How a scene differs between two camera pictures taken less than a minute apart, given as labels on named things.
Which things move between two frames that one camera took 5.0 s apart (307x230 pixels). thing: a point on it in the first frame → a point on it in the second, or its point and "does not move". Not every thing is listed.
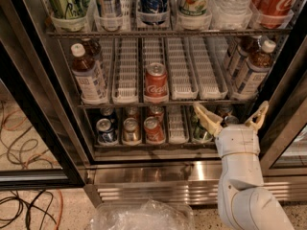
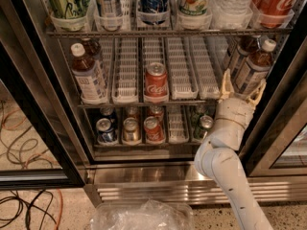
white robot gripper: (237, 141) → (236, 110)
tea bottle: (254, 74) does not move
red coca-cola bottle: (273, 3) does not move
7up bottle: (194, 0) does not move
